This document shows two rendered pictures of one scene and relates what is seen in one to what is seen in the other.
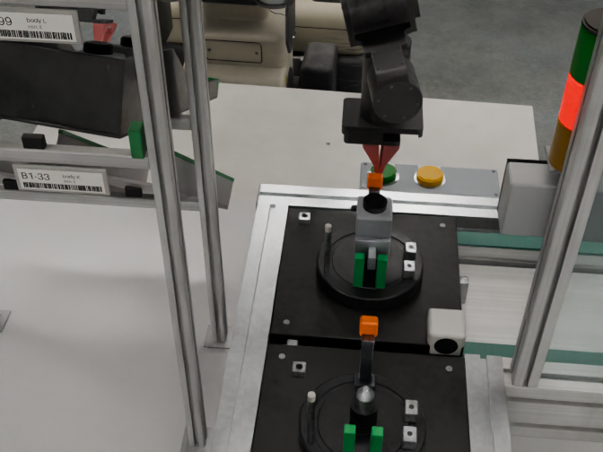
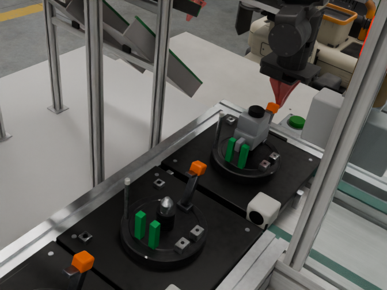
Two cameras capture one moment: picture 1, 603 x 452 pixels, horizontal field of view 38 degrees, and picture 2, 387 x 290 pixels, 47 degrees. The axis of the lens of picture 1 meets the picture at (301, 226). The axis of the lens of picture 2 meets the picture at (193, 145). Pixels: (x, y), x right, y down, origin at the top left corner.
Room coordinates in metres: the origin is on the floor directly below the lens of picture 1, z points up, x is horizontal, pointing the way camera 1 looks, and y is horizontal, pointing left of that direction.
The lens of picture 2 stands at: (0.15, -0.31, 1.53)
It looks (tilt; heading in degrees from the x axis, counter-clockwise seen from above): 38 degrees down; 27
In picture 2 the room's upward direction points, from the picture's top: 8 degrees clockwise
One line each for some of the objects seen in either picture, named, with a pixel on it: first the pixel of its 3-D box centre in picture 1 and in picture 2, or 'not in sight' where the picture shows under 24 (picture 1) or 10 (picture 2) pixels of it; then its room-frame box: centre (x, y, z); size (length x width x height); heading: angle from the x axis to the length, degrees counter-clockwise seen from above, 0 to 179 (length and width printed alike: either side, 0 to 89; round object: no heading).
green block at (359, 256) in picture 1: (358, 270); (230, 149); (0.78, -0.07, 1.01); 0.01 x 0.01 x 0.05; 85
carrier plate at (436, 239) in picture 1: (368, 275); (243, 164); (0.82, -0.09, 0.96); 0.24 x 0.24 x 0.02; 85
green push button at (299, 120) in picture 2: (383, 175); (296, 123); (1.03, -0.12, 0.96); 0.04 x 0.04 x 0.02
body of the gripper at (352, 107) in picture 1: (383, 100); (293, 54); (0.92, -0.10, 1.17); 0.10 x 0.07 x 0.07; 86
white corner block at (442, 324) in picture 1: (445, 332); (262, 210); (0.71, -0.18, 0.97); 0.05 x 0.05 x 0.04; 85
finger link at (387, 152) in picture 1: (371, 146); (279, 85); (0.92, -0.09, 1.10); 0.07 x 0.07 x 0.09; 86
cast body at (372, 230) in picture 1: (373, 226); (250, 126); (0.81, -0.09, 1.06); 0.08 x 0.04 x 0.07; 176
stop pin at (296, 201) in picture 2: (462, 290); (297, 199); (0.81, -0.22, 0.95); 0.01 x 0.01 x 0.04; 85
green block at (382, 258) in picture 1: (380, 271); (243, 156); (0.77, -0.10, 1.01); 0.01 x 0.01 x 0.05; 85
